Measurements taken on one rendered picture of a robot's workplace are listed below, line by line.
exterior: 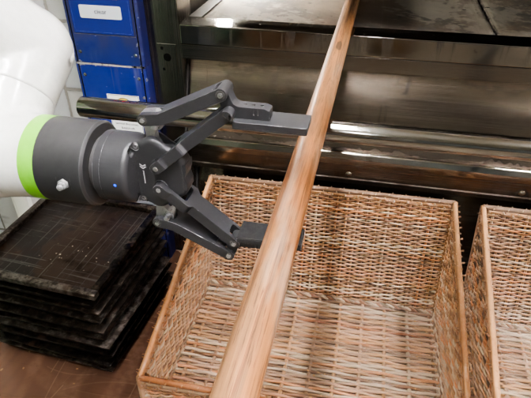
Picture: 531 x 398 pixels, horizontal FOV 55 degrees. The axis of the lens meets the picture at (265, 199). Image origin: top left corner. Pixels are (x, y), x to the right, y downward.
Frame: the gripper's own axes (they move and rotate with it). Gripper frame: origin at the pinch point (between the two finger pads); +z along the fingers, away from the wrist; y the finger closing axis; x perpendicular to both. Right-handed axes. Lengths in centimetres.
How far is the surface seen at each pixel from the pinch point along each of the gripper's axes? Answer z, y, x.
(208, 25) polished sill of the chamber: -27, 1, -55
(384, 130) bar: 8.7, 1.9, -18.1
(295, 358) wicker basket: -2, 60, -26
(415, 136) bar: 12.6, 2.2, -17.9
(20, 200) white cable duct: -82, 50, -53
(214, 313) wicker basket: -22, 60, -34
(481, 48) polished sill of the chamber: 25, 2, -55
